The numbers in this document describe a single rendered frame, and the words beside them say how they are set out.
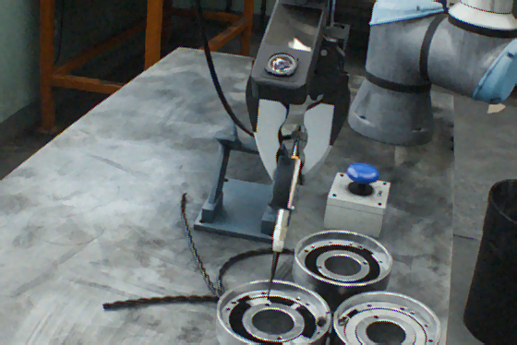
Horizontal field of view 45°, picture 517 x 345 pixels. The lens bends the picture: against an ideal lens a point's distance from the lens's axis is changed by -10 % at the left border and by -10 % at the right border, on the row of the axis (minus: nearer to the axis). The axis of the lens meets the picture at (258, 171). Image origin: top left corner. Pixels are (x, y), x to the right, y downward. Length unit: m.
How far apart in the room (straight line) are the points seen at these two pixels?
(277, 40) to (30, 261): 0.37
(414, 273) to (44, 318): 0.41
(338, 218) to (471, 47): 0.35
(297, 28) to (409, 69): 0.52
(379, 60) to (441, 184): 0.23
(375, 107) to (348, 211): 0.32
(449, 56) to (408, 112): 0.13
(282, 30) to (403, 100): 0.54
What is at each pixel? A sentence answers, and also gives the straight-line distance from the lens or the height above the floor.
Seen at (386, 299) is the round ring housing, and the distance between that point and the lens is 0.67.
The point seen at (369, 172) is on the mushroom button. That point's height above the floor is 0.87.
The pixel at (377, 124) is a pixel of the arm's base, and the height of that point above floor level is 0.83.
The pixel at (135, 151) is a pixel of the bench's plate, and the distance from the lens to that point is 0.99.
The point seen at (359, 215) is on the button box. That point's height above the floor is 0.83.
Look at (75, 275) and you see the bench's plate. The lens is 0.73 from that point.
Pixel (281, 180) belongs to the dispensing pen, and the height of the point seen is 0.93.
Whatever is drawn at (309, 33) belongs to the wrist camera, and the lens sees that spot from 0.57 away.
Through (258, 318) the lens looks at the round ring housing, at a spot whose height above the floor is 0.82.
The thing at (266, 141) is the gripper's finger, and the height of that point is 0.96.
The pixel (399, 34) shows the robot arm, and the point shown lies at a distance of 1.06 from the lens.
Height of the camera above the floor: 1.23
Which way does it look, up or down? 27 degrees down
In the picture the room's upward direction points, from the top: 5 degrees clockwise
